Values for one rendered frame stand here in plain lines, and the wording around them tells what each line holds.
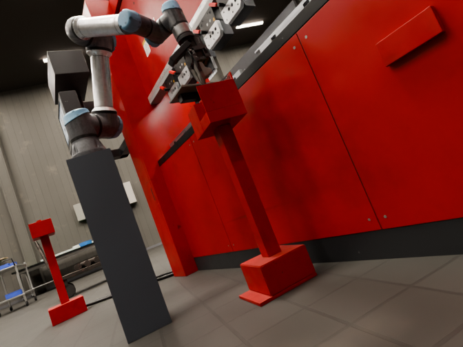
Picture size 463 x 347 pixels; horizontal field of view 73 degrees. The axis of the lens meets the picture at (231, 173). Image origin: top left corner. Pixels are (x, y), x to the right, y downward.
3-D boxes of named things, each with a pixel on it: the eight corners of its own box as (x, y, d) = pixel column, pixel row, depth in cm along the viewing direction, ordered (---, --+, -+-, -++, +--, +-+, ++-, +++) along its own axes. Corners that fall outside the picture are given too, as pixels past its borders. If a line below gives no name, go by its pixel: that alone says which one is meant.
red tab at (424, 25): (385, 67, 86) (375, 44, 86) (388, 66, 87) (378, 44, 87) (442, 31, 73) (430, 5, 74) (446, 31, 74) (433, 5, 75)
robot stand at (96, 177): (127, 344, 120) (65, 160, 128) (129, 332, 137) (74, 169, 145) (172, 322, 126) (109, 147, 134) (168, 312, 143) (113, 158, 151)
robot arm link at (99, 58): (84, 140, 150) (74, 22, 144) (110, 139, 162) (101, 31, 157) (100, 138, 143) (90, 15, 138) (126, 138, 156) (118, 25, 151)
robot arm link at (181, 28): (173, 24, 119) (170, 37, 127) (178, 34, 119) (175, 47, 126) (191, 20, 122) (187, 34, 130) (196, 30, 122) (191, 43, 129)
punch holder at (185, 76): (181, 88, 202) (173, 65, 203) (193, 87, 206) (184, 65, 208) (190, 76, 189) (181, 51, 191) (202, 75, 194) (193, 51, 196)
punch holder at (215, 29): (208, 51, 169) (198, 24, 170) (221, 50, 173) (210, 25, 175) (221, 33, 156) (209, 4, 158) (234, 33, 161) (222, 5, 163)
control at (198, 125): (197, 140, 132) (182, 102, 134) (230, 131, 138) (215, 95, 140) (210, 122, 114) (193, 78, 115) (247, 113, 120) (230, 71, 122)
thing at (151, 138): (173, 277, 244) (80, 20, 267) (255, 237, 292) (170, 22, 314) (185, 276, 224) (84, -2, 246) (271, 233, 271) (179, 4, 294)
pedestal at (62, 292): (52, 323, 250) (21, 226, 258) (85, 308, 264) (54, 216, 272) (52, 326, 234) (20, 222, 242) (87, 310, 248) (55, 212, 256)
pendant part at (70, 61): (78, 173, 270) (47, 85, 278) (107, 166, 283) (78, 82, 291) (82, 154, 227) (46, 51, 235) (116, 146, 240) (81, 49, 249)
